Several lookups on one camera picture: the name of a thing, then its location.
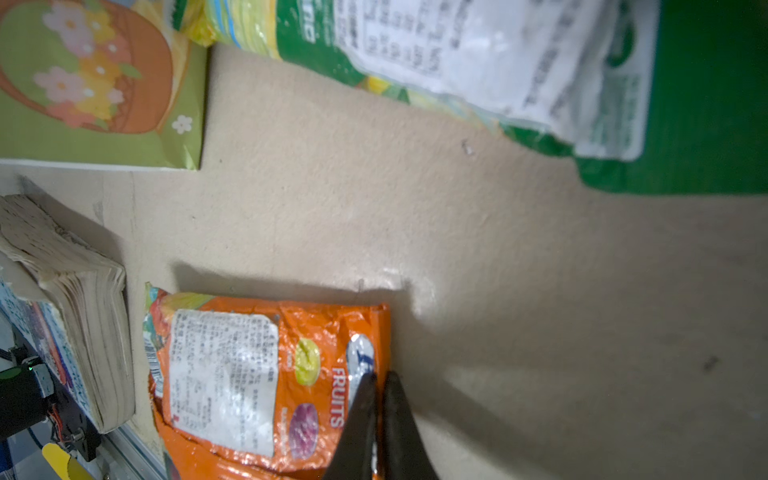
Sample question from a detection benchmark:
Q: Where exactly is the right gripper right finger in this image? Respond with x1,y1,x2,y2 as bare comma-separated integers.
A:
382,371,439,480

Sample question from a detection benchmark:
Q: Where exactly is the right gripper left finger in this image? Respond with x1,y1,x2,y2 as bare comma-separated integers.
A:
323,373,378,480

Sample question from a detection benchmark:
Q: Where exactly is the large orange fruits candy bag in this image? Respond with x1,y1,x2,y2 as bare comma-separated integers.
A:
143,285,391,479

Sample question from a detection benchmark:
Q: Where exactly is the white paper bag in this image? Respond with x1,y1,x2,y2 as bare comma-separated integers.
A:
1,0,208,171

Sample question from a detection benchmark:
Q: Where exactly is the green spring tea candy bag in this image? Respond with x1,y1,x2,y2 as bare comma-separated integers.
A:
165,0,767,195

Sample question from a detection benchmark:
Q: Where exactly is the yellow plastic scoop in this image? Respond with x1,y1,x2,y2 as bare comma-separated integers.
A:
42,443,94,480

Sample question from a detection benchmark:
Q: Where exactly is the treehouse paperback book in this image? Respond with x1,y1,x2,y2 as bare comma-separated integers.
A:
1,195,136,433

